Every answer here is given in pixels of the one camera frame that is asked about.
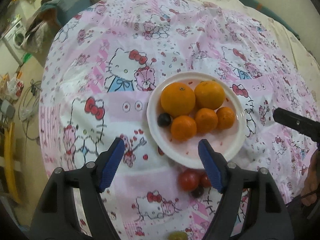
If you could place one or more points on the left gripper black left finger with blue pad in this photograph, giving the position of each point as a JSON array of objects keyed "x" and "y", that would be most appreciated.
[{"x": 55, "y": 215}]

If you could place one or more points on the small mandarin right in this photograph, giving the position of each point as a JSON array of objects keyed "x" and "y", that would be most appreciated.
[{"x": 226, "y": 118}]

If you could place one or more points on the dark grape on plate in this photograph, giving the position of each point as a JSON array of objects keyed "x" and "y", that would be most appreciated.
[{"x": 164, "y": 120}]

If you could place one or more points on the small mandarin middle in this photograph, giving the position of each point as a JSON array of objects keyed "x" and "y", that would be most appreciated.
[{"x": 206, "y": 120}]

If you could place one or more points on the pile of clothes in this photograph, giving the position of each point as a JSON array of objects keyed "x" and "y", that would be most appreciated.
[{"x": 51, "y": 16}]

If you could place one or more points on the dark grape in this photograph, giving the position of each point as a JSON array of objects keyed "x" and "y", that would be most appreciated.
[
  {"x": 198, "y": 192},
  {"x": 164, "y": 120}
]

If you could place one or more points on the white washing machine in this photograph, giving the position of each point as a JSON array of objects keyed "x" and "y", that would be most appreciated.
[{"x": 13, "y": 40}]

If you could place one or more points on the large orange right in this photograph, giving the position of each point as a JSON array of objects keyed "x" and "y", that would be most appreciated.
[{"x": 209, "y": 94}]

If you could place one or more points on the white pink plate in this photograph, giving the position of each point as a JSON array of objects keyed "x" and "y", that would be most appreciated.
[{"x": 228, "y": 141}]

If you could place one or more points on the green lime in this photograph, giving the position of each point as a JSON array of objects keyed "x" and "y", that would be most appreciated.
[{"x": 178, "y": 235}]

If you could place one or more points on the large orange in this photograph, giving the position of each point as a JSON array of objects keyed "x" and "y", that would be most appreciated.
[
  {"x": 209, "y": 94},
  {"x": 178, "y": 99}
]

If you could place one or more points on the large orange left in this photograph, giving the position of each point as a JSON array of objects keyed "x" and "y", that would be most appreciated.
[{"x": 178, "y": 99}]

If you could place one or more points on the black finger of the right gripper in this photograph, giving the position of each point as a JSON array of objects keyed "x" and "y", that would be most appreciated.
[{"x": 297, "y": 122}]

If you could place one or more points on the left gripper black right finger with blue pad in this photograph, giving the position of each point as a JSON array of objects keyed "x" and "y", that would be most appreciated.
[{"x": 266, "y": 216}]

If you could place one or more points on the person's hand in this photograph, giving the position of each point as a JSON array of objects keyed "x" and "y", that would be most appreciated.
[{"x": 311, "y": 182}]

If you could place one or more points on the red tomato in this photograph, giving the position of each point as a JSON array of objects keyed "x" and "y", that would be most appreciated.
[
  {"x": 188, "y": 180},
  {"x": 204, "y": 181}
]

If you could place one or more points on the small mandarin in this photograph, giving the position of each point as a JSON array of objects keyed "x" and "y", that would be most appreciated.
[
  {"x": 226, "y": 118},
  {"x": 206, "y": 120},
  {"x": 183, "y": 128}
]

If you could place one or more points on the pink Hello Kitty cloth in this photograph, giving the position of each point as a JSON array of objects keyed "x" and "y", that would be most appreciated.
[{"x": 105, "y": 63}]

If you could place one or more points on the small mandarin left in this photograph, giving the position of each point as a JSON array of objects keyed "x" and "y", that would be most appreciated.
[{"x": 183, "y": 128}]

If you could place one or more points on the yellow wooden frame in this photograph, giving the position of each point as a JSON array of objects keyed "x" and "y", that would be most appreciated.
[{"x": 10, "y": 165}]

